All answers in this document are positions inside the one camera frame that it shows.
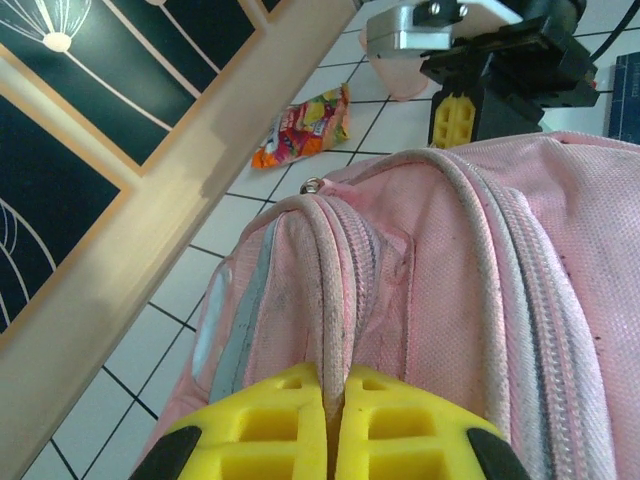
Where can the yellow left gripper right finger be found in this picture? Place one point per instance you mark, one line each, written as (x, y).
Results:
(410, 430)

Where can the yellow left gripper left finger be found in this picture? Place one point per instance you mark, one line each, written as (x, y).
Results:
(260, 430)

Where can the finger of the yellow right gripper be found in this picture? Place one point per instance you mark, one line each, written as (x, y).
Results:
(464, 120)
(444, 122)

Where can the dark blue book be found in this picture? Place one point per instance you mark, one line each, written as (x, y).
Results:
(625, 95)

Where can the pink backpack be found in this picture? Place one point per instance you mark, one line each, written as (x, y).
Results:
(450, 280)

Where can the colourful snack bag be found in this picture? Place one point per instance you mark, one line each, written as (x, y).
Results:
(305, 127)

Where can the translucent pink cup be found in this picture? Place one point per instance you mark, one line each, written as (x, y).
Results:
(395, 75)

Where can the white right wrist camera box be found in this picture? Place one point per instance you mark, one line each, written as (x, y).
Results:
(430, 27)

